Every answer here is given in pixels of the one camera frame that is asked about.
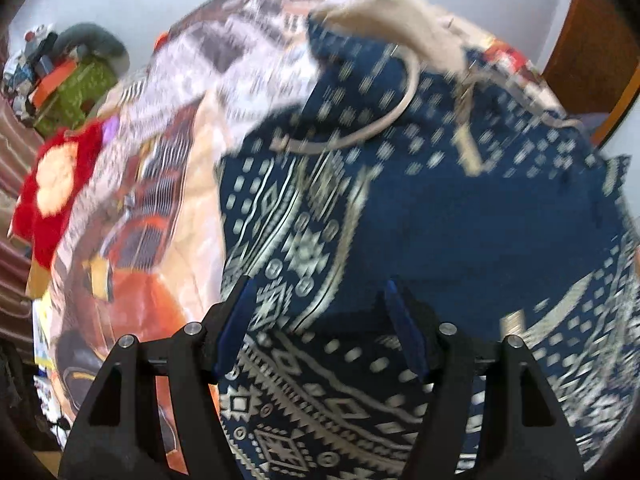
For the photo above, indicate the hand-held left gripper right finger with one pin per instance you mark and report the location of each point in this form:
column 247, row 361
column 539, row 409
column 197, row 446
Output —
column 402, row 325

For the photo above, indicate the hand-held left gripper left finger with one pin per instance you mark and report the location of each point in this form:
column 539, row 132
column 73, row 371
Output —
column 235, row 317

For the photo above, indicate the printed bed blanket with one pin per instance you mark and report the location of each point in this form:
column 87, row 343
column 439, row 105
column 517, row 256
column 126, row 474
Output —
column 165, row 160

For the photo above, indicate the pile of clutter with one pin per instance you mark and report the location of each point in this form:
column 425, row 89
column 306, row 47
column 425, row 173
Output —
column 27, row 60

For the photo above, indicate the grey cloth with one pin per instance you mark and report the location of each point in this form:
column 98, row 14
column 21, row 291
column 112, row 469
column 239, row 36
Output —
column 100, row 40

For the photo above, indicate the striped curtain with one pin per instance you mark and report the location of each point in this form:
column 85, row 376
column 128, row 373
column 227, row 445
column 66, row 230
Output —
column 15, row 165

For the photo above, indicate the small purple toy piece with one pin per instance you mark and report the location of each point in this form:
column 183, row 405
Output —
column 111, row 126

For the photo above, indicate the wooden door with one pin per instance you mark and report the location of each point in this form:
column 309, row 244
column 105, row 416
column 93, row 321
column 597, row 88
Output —
column 590, row 50

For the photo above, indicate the navy patterned hoodie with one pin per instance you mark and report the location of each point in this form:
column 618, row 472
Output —
column 450, row 210

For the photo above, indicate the small orange object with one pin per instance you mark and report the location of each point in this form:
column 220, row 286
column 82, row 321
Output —
column 160, row 39

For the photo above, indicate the red plush toy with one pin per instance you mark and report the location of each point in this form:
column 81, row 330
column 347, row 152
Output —
column 85, row 146

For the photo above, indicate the green storage bag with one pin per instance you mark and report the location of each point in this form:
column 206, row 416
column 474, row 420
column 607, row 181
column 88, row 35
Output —
column 82, row 91

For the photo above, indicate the orange box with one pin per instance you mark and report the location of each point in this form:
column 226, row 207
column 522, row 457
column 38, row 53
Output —
column 50, row 82

